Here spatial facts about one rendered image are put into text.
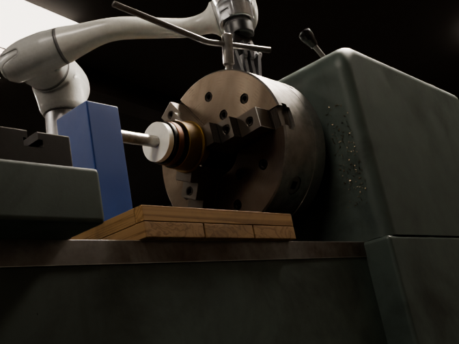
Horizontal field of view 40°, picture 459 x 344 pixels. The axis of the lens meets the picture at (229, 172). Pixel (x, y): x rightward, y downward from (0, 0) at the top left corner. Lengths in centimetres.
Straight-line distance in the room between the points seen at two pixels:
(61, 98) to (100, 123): 89
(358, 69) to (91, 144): 58
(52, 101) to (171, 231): 112
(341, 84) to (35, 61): 86
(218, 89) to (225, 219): 41
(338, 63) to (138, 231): 63
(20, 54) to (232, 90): 74
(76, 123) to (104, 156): 7
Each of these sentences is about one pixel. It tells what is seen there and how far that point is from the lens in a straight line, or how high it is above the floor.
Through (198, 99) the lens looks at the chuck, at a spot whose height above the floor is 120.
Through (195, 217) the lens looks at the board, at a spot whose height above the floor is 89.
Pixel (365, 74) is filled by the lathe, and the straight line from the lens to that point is 129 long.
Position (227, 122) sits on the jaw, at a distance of 109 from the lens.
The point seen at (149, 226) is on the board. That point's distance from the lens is 75.
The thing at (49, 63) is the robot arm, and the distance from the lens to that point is 174.
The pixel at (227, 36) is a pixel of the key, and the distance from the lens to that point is 126.
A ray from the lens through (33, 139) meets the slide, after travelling 68.
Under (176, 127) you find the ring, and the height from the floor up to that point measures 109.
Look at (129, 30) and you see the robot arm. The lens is 173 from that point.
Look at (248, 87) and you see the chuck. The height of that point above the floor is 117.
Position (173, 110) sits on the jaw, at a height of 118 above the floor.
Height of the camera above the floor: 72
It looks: 16 degrees up
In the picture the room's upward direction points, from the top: 11 degrees counter-clockwise
